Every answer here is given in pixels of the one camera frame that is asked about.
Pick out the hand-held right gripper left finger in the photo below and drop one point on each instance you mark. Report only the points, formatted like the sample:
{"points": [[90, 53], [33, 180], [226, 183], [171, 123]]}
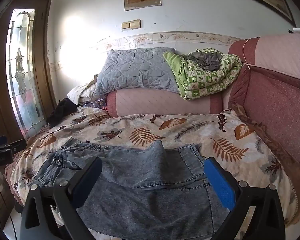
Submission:
{"points": [[88, 183]]}

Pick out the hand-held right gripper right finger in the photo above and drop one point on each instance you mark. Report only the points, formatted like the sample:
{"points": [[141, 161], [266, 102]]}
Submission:
{"points": [[220, 185]]}

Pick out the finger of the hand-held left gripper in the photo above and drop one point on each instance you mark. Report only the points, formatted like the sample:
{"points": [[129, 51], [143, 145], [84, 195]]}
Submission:
{"points": [[16, 145]]}

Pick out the blue denim pants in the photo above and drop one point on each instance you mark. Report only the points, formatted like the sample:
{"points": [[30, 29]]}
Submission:
{"points": [[145, 175]]}

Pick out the black cloth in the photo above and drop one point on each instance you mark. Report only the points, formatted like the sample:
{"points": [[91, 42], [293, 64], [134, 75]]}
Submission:
{"points": [[61, 112]]}

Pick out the leaf print blanket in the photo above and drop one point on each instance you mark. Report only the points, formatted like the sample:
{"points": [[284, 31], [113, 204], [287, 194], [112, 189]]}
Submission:
{"points": [[190, 135]]}

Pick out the wooden door with stained glass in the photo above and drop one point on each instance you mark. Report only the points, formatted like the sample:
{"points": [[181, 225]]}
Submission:
{"points": [[20, 80]]}

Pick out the brown fringed sofa cover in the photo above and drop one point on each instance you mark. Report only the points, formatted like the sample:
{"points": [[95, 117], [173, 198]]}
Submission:
{"points": [[277, 142]]}

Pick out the colourful packet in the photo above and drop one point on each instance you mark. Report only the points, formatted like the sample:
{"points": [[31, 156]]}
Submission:
{"points": [[100, 103]]}

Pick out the cream cloth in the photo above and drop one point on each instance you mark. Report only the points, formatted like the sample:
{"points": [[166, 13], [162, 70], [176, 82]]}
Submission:
{"points": [[77, 92]]}

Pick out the green patterned quilt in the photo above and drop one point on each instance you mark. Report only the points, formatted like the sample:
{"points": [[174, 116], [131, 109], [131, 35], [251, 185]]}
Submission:
{"points": [[202, 82]]}

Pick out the pink and red sofa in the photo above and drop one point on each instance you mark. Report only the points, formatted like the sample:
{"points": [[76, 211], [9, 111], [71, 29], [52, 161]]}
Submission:
{"points": [[277, 92]]}

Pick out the grey quilted pillow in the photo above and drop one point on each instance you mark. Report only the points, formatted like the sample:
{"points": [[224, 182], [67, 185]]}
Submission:
{"points": [[135, 70]]}

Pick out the grey garment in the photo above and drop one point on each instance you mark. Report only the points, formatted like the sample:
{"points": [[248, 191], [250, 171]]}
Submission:
{"points": [[207, 60]]}

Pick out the beige wall switch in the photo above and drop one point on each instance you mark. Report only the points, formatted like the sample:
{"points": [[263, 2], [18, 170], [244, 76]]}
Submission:
{"points": [[135, 24], [126, 26]]}

